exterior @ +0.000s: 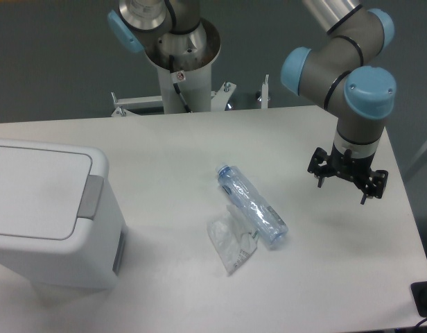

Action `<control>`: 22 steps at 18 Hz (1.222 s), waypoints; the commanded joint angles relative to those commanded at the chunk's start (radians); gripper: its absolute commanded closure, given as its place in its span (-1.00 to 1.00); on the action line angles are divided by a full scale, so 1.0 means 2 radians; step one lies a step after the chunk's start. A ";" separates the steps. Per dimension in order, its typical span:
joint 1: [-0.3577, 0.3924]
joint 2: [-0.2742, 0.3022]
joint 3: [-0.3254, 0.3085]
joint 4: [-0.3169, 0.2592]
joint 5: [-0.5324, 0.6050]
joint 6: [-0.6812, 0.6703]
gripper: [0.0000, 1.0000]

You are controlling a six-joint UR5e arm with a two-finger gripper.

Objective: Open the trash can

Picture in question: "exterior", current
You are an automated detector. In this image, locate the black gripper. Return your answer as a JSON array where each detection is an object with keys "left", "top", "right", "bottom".
[{"left": 307, "top": 142, "right": 389, "bottom": 205}]

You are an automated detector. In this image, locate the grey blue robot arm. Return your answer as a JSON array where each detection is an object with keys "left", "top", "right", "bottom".
[{"left": 107, "top": 1, "right": 397, "bottom": 199}]

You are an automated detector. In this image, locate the white plastic trash can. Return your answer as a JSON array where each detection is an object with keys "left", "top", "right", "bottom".
[{"left": 0, "top": 139, "right": 128, "bottom": 289}]

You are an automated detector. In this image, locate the white trash can lid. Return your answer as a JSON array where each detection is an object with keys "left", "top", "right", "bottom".
[{"left": 0, "top": 142, "right": 109, "bottom": 240}]

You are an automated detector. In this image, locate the clear plastic water bottle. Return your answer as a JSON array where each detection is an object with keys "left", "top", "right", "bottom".
[{"left": 216, "top": 164, "right": 288, "bottom": 249}]

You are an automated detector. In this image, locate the crumpled clear plastic wrapper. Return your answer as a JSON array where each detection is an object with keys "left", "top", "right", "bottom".
[{"left": 207, "top": 205, "right": 259, "bottom": 275}]

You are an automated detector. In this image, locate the black device at table edge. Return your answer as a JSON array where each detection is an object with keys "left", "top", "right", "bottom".
[{"left": 410, "top": 281, "right": 427, "bottom": 317}]

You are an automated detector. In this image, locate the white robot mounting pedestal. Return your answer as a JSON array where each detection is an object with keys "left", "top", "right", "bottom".
[{"left": 108, "top": 12, "right": 236, "bottom": 117}]

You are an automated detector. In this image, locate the black cable on pedestal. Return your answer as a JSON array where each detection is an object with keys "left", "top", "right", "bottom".
[{"left": 168, "top": 53, "right": 193, "bottom": 114}]

